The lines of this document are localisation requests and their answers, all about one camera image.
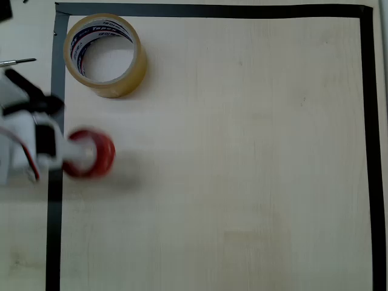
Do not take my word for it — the red round object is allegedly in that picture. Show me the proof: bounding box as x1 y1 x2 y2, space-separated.
61 129 117 179

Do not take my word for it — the black object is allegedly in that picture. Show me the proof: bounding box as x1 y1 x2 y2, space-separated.
0 0 13 22

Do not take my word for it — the red white black cable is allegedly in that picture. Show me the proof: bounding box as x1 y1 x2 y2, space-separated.
0 127 41 183

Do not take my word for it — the large clear packing tape roll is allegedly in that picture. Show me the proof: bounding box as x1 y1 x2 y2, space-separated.
62 13 149 99

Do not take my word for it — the metal screwdriver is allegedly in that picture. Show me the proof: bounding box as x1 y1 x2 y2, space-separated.
0 58 38 67

